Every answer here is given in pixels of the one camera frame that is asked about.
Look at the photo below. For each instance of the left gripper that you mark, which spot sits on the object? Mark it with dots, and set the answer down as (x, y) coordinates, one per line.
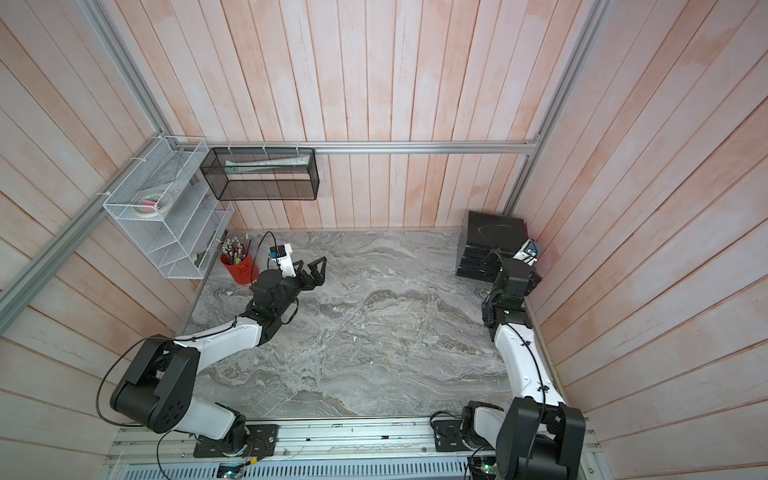
(318, 280)

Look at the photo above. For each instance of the black drawer cabinet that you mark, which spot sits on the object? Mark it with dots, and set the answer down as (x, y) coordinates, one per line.
(482, 234)

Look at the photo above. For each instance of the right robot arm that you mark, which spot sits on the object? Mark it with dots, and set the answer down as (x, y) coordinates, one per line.
(538, 436)

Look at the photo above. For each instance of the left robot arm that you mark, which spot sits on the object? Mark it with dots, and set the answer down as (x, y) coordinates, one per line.
(157, 389)

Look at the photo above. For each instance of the red pen cup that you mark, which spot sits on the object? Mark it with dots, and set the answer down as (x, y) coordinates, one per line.
(243, 271)

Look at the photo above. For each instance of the pens in cup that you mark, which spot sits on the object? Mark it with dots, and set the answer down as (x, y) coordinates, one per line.
(235, 249)

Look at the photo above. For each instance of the black mesh basket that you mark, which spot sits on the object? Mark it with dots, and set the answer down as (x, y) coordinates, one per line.
(262, 173)

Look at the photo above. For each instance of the tape roll in shelf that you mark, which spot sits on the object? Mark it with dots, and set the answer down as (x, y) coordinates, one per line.
(151, 205)

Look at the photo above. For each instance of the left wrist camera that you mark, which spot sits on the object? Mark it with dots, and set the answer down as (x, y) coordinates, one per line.
(281, 254)

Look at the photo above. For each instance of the white wire shelf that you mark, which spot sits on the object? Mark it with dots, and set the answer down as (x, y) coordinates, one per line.
(183, 243)

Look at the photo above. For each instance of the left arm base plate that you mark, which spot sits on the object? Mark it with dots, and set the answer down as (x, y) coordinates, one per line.
(247, 440)

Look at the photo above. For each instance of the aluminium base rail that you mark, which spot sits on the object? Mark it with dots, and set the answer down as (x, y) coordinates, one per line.
(307, 439)

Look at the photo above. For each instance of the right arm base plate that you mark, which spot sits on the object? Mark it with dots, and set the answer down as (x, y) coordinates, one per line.
(451, 435)

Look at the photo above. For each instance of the aluminium frame crossbar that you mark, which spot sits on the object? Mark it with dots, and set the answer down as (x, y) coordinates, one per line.
(390, 147)

